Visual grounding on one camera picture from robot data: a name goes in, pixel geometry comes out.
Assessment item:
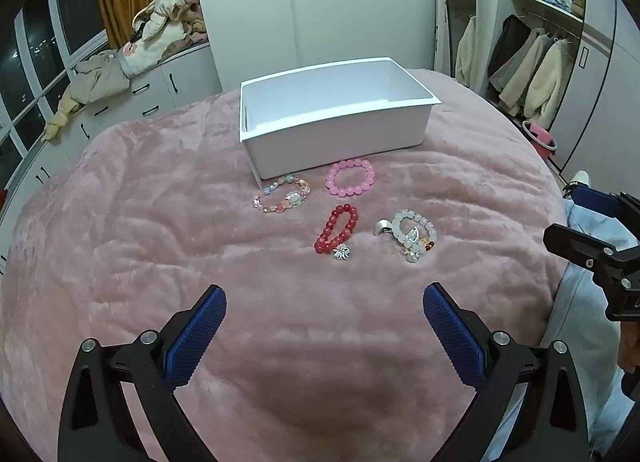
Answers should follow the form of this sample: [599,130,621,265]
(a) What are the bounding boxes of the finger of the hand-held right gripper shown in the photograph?
[562,182,640,223]
[543,223,618,270]

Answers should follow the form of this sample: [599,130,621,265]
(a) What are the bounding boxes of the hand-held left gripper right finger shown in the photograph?
[422,283,591,462]

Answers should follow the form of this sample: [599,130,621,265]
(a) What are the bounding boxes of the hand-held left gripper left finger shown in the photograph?
[57,284,228,462]

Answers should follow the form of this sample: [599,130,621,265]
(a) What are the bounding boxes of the white bead bracelet with charms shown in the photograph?
[392,209,436,265]

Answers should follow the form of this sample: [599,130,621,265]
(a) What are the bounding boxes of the pastel multicolour bead bracelet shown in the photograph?
[252,174,311,215]

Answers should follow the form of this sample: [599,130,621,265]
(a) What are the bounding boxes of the red bead bracelet silver charm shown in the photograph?
[313,204,360,261]

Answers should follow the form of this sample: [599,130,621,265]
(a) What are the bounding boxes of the pink bead bracelet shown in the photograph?
[325,159,377,199]

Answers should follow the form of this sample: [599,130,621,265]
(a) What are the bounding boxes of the white plastic storage box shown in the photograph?
[239,56,443,181]

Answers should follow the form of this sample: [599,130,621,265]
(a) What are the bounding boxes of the person's right hand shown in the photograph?
[618,319,640,374]

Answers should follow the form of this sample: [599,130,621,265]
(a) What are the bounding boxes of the white sneaker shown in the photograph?
[562,170,594,193]

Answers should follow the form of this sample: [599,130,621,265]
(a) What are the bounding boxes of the person's leg in jeans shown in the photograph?
[542,194,640,462]

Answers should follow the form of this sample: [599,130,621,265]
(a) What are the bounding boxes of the pink plastic basin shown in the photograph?
[520,120,561,156]

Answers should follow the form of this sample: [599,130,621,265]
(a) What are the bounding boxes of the grey sliding wardrobe door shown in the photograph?
[550,0,640,183]

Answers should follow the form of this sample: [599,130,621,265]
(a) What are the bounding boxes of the pink fluffy blanket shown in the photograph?
[0,66,572,462]

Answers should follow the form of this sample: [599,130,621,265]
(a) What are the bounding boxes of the cream fleece hanging coat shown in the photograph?
[522,36,574,129]

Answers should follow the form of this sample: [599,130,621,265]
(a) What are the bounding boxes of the grey hanging coat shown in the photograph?
[489,28,547,103]

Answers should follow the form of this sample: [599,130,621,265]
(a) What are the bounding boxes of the black hanging coat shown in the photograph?
[492,14,532,88]

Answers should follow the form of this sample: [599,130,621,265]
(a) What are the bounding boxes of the tall narrow mirror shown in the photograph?
[442,0,487,93]

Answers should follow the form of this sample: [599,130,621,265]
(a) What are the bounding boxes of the white drawer cabinet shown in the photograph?
[0,44,224,223]

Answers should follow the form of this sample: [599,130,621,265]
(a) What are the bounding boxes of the beige jacket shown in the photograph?
[42,48,134,141]

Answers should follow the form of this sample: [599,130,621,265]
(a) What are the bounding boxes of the cream plush floral blanket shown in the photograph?
[117,0,192,78]

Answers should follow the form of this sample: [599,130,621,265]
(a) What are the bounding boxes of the pile of pink clothes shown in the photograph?
[175,0,209,48]

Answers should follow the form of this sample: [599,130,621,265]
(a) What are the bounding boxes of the white wardrobe door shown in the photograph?
[189,0,442,93]

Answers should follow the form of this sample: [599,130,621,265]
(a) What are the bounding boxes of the window with white frame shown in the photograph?
[0,0,109,193]

